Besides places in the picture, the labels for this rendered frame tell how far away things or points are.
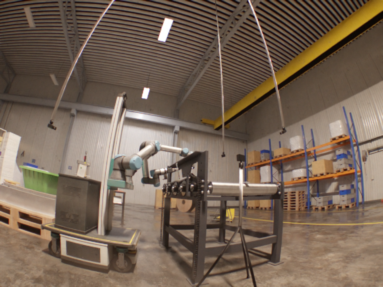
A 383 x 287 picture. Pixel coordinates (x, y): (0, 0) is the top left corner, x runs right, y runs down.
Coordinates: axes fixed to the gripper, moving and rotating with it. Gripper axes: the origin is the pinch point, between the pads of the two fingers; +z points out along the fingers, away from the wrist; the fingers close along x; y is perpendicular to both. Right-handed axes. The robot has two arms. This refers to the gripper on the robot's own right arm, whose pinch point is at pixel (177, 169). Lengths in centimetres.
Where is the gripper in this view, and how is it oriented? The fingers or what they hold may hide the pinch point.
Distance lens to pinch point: 201.1
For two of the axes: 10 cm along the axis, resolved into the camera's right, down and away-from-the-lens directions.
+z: 9.2, -1.1, 3.8
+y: -1.8, -9.7, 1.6
